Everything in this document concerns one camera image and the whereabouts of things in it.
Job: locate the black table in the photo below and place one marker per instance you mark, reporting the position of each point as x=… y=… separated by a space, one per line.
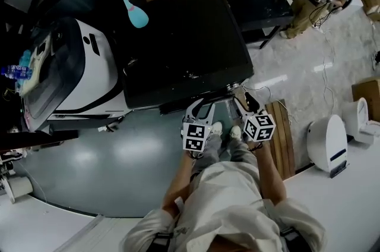
x=261 y=10

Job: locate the cardboard box beside toilets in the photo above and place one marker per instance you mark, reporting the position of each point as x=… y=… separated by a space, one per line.
x=368 y=93

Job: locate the person's right white shoe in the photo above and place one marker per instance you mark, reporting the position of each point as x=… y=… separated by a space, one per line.
x=235 y=133

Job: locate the person's right forearm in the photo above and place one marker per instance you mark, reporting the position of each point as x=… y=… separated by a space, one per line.
x=271 y=173

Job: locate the person's left forearm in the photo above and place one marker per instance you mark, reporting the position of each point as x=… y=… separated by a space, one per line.
x=179 y=185

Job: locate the person's white shoe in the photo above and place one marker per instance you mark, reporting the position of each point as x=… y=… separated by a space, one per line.
x=235 y=133
x=217 y=128

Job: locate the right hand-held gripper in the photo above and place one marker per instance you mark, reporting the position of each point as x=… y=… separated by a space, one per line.
x=259 y=129

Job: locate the person's white shirt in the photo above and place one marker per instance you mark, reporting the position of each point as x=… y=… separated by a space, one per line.
x=231 y=212

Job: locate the white pipe roll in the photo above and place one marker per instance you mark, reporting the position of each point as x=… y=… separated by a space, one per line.
x=19 y=189

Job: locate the white toilet with open lid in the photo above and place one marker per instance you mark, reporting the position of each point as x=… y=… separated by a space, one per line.
x=359 y=120

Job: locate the blue label water bottle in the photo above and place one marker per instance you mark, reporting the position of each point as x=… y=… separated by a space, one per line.
x=16 y=72

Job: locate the cream plastic tool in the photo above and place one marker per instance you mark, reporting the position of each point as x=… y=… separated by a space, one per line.
x=34 y=72

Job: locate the wooden slatted platform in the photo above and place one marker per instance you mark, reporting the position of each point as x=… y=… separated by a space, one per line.
x=280 y=138

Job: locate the white and grey top-load washer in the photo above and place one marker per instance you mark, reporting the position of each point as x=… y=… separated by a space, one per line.
x=92 y=75

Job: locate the person's grey trousers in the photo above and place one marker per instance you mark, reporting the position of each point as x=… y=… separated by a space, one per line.
x=237 y=152

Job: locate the large black box appliance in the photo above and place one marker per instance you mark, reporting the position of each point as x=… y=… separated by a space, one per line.
x=184 y=48

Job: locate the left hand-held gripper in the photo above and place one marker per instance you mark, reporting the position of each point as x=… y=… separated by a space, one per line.
x=196 y=138

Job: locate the white door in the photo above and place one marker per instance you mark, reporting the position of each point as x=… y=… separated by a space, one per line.
x=104 y=236

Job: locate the white round closed toilet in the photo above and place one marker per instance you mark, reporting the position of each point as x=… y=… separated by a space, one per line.
x=326 y=144

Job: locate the blue cloth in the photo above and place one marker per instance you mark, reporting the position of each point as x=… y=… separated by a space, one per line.
x=25 y=58

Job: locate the person's left white shoe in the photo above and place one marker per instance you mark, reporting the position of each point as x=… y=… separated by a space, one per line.
x=217 y=128

